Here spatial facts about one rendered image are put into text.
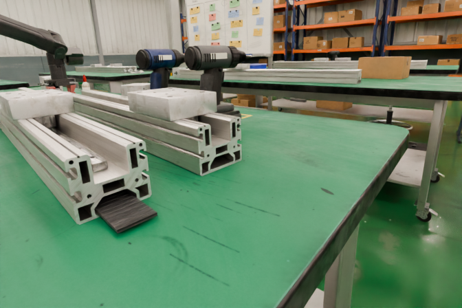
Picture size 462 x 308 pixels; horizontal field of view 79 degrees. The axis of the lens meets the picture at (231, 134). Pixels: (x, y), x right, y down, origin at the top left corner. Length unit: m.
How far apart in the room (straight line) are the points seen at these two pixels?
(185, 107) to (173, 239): 0.26
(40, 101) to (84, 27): 12.74
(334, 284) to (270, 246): 0.57
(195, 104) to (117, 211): 0.24
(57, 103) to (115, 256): 0.43
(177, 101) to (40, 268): 0.30
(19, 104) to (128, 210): 0.37
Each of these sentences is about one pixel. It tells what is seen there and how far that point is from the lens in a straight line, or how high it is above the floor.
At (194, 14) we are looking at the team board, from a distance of 4.47.
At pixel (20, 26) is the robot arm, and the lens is 1.22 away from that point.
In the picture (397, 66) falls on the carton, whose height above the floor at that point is 0.87.
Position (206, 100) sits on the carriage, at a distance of 0.54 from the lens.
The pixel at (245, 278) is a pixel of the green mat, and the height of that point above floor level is 0.78.
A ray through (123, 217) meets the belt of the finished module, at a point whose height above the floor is 0.79.
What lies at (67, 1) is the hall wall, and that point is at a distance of 13.37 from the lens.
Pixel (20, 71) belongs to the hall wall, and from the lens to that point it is 12.53.
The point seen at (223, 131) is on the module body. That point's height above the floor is 0.84.
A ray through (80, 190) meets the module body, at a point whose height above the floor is 0.82.
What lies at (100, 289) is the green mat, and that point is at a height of 0.78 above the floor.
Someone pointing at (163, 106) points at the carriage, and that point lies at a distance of 0.51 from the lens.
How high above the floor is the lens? 0.97
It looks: 16 degrees down
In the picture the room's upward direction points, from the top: 2 degrees counter-clockwise
